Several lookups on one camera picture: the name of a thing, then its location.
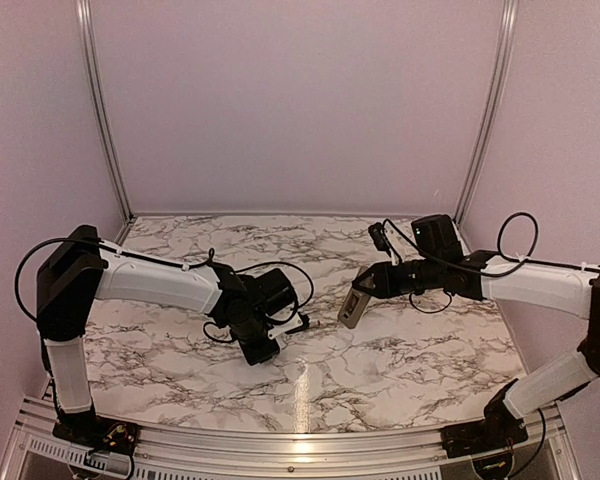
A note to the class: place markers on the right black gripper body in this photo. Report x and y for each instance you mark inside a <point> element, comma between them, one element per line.
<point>392,286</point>

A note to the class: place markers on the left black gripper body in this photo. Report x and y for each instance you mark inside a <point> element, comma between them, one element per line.
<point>255,353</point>

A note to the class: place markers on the grey remote control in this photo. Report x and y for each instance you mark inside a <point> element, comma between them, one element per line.
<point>353,308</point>

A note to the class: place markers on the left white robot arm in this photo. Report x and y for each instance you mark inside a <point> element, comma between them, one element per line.
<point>84,268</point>

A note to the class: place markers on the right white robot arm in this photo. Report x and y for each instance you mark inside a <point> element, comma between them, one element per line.
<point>490,275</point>

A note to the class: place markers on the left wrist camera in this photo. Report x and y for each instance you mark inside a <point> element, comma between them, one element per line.
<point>298,323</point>

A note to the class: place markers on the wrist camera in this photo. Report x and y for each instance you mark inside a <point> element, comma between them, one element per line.
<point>298,323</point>
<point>382,243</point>

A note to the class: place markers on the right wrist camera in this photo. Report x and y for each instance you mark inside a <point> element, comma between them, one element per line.
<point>382,243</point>

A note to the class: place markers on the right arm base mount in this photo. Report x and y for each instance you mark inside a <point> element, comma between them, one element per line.
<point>481,436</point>

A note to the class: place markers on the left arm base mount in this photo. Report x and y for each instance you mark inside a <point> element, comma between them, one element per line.
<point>104,434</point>

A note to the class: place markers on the front aluminium rail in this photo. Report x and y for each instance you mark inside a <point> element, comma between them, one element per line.
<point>166,452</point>

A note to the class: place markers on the right aluminium frame post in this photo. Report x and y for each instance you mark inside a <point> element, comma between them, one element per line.
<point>502,59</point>

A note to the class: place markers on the aluminium frame post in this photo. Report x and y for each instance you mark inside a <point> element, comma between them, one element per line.
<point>502,59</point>
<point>89,49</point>

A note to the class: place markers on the left aluminium frame post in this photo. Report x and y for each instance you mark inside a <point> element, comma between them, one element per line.
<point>89,49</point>

